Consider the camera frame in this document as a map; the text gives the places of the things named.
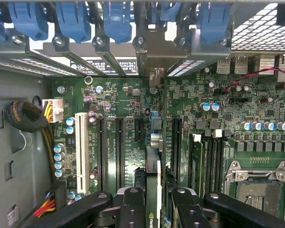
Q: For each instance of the black RAM slot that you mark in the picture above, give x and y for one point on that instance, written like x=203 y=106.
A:
x=208 y=164
x=218 y=164

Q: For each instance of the grey open PC case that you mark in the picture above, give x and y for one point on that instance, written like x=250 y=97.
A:
x=256 y=52

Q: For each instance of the white power connector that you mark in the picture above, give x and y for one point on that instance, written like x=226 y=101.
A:
x=54 y=110

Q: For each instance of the grey power supply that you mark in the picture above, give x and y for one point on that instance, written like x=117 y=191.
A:
x=26 y=166

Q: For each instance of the short black expansion slot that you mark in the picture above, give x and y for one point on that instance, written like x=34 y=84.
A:
x=139 y=129

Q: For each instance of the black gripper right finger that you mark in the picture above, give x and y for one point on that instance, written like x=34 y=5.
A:
x=190 y=211

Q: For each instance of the metal slot cover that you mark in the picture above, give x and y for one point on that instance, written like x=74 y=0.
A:
x=209 y=51
x=2 y=47
x=85 y=64
x=114 y=64
x=38 y=55

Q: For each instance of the green motherboard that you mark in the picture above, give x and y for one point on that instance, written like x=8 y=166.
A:
x=133 y=104

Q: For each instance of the CPU socket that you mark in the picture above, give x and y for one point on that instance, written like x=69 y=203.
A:
x=259 y=197

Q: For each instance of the blue expansion slot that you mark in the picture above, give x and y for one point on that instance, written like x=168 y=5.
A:
x=156 y=121

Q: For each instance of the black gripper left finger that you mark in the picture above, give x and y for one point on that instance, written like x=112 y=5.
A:
x=133 y=209

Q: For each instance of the white expansion slot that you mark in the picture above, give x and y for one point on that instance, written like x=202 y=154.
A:
x=82 y=152

